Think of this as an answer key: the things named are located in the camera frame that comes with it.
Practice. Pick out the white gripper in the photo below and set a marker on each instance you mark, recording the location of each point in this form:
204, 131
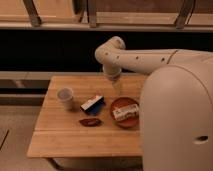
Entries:
117, 85

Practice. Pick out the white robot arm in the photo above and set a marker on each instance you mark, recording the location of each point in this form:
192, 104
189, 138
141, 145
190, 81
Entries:
176, 103

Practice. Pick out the red round bowl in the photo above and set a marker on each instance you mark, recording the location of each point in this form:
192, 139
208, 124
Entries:
120, 102

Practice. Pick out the blue and white box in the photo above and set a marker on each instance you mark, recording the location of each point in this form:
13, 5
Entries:
93, 105

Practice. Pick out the clear plastic cup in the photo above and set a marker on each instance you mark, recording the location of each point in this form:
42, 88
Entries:
66, 97

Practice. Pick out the wooden side table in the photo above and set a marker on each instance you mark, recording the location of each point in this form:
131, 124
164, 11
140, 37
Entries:
58, 132

